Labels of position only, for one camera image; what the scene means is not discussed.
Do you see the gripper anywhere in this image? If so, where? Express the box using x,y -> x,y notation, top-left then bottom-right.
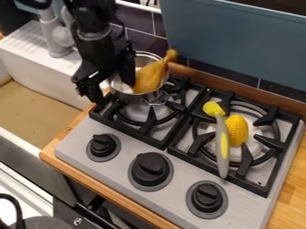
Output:
70,29 -> 139,106

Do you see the silver pot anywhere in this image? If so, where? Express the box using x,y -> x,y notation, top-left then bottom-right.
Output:
106,50 -> 173,106

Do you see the yellow toy chicken drumstick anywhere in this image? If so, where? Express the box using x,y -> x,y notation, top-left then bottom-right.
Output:
132,47 -> 180,95

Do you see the tap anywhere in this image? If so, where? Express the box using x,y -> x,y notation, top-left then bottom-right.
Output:
13,0 -> 78,59

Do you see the toy sink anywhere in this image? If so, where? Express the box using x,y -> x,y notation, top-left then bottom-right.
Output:
0,20 -> 96,207

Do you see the toy stove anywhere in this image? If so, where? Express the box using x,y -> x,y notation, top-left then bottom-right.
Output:
54,75 -> 306,229

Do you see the grey and yellow tool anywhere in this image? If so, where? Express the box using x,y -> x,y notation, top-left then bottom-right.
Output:
200,100 -> 233,180

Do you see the yellow toy corn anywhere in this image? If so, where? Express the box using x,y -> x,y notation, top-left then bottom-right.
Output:
223,114 -> 251,148

